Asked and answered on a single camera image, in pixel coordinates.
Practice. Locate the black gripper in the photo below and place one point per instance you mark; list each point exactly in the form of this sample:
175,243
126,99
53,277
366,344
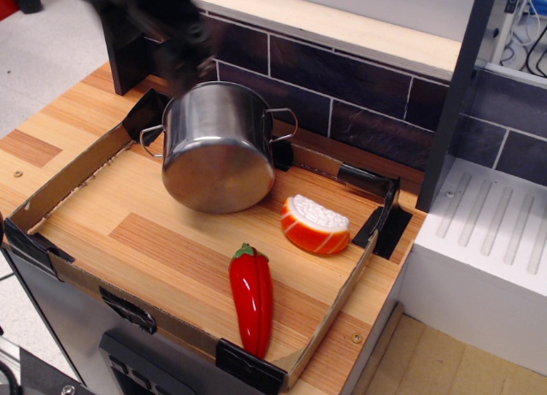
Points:
185,54

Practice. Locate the stainless steel pot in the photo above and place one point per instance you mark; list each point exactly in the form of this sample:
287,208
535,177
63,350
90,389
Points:
217,152

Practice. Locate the cardboard fence with black tape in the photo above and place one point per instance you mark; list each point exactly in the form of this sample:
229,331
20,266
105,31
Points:
135,287

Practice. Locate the wooden shelf board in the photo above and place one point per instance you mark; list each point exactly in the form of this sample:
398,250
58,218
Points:
379,41

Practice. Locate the toy salmon sushi piece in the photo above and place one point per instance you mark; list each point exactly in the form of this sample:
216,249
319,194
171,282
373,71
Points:
313,227

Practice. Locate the red toy chili pepper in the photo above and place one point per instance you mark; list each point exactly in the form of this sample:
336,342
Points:
252,291

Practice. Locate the white dish drainer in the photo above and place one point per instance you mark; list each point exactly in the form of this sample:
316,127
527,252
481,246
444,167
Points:
491,221

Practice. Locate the dark left vertical post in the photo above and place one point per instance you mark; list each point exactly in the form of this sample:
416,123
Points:
130,50

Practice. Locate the dark grey vertical post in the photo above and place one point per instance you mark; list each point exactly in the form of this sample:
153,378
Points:
448,135

